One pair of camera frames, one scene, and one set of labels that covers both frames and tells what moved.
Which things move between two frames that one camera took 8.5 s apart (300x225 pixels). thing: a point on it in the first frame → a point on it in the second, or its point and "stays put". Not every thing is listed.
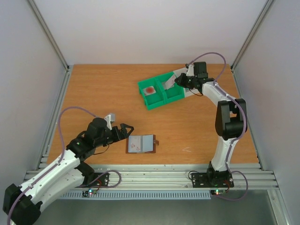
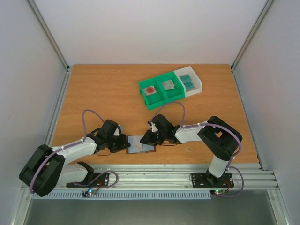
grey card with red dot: x=149 y=90 stays put
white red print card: x=134 y=144 stays put
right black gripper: x=183 y=81 → x=151 y=136
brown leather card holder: x=141 y=144 stays put
